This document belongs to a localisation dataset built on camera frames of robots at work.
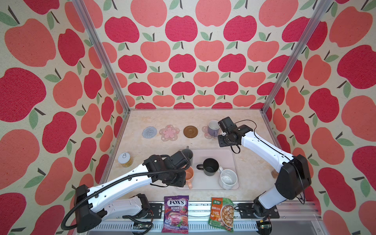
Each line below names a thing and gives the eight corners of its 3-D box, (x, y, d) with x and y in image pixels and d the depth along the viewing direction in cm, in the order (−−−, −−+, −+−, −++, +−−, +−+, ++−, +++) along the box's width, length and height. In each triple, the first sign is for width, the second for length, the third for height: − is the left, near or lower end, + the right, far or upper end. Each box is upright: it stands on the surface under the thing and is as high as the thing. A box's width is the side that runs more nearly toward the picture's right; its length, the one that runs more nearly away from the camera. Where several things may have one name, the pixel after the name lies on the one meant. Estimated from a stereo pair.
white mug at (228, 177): (219, 189, 82) (222, 184, 76) (217, 172, 89) (220, 166, 82) (235, 189, 82) (239, 184, 76) (231, 172, 89) (235, 166, 82)
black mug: (204, 181, 85) (205, 175, 78) (197, 169, 89) (197, 163, 82) (218, 172, 88) (221, 166, 81) (210, 161, 93) (212, 155, 86)
